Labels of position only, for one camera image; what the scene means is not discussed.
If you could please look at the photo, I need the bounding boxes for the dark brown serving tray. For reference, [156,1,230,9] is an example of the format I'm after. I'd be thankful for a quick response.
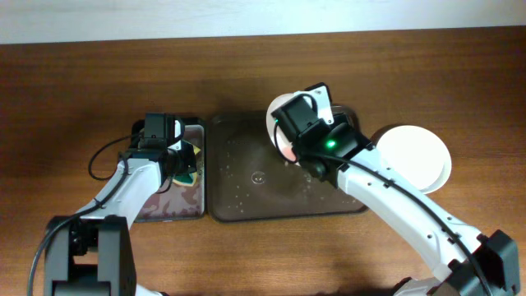
[205,110,367,223]

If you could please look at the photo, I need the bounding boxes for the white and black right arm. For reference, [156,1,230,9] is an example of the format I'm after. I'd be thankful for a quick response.
[266,82,521,296]

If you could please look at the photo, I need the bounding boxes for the cream plate with red stain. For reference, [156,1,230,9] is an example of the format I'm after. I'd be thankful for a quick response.
[371,125,452,194]

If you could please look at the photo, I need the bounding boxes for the green and yellow scrub sponge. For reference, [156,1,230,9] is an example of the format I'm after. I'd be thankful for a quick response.
[172,141,201,187]

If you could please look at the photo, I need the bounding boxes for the pinkish plate with red stain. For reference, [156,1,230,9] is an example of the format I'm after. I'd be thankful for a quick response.
[265,93,297,164]

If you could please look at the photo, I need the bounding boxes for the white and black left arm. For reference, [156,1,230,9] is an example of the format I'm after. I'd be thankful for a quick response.
[39,141,198,296]

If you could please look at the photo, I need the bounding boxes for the metal tray with soapy water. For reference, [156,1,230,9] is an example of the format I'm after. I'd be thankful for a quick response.
[135,118,206,223]

